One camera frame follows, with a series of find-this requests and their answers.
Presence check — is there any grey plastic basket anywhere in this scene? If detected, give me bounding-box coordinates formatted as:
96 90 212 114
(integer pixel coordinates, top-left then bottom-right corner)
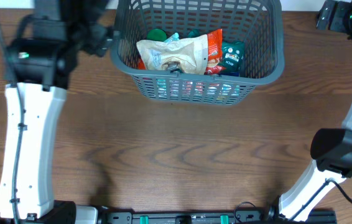
111 0 285 105

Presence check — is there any red spaghetti packet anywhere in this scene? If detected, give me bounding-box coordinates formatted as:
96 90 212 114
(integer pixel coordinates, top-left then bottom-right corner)
136 29 223 75

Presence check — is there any light teal snack packet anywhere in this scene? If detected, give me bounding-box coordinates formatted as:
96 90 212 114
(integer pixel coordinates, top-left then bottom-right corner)
164 32 180 43

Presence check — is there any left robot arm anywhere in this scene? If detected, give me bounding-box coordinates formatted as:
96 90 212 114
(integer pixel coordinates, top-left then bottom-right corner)
0 0 113 223

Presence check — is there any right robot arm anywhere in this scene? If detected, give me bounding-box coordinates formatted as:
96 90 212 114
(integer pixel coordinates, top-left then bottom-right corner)
265 1 352 223

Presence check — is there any green coffee mix bag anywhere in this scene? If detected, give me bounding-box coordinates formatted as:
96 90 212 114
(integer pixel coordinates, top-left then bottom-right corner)
187 29 246 77

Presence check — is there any beige paper bag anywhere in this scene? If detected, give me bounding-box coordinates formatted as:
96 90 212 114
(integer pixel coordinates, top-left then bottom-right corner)
136 34 208 75

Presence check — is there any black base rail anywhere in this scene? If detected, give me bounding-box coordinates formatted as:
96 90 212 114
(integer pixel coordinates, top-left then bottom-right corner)
95 202 338 224

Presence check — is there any Kleenex tissue multipack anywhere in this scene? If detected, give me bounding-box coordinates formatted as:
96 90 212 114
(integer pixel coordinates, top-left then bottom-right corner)
154 78 245 100

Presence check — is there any green lid jar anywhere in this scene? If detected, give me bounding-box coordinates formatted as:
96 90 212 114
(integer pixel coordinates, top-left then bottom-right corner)
146 29 167 42

